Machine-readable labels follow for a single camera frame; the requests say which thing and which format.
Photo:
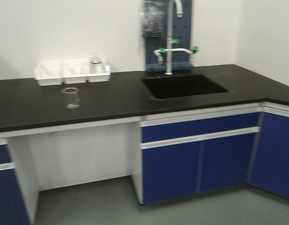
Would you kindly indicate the blue drawer front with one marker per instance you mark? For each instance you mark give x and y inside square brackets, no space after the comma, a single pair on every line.
[198,127]

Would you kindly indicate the black lab sink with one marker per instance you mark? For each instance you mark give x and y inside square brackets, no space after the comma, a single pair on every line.
[181,86]

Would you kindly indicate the white lab faucet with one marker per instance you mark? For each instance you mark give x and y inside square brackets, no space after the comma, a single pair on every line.
[169,38]

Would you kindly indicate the right white plastic bin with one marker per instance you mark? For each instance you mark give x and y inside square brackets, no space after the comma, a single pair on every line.
[99,72]

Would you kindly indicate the white plastic bin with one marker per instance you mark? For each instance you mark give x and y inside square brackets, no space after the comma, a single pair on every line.
[99,72]
[74,71]
[48,73]

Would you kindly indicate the blue cabinet door left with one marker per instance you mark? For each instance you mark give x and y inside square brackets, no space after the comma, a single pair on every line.
[170,171]

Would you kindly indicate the round glass flask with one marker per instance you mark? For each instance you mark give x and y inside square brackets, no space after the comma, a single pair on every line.
[94,63]

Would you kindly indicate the clear glass beaker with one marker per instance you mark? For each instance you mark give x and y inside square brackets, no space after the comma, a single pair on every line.
[72,98]

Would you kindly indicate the middle white plastic bin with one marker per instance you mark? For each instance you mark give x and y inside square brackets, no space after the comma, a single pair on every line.
[74,71]

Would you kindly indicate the grey drying pegboard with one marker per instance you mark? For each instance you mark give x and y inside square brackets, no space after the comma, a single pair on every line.
[181,31]

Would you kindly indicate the blue cabinet door right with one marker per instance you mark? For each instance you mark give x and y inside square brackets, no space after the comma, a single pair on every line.
[225,161]

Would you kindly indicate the plastic bag on pegboard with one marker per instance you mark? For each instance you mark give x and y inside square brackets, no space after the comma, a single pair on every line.
[152,16]

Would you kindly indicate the left white plastic bin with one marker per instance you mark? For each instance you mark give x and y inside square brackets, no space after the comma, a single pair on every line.
[48,73]

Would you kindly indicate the blue corner cabinet door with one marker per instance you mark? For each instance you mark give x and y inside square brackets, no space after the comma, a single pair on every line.
[271,164]

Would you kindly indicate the blue far left cabinet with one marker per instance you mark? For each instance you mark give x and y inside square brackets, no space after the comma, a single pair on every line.
[12,205]

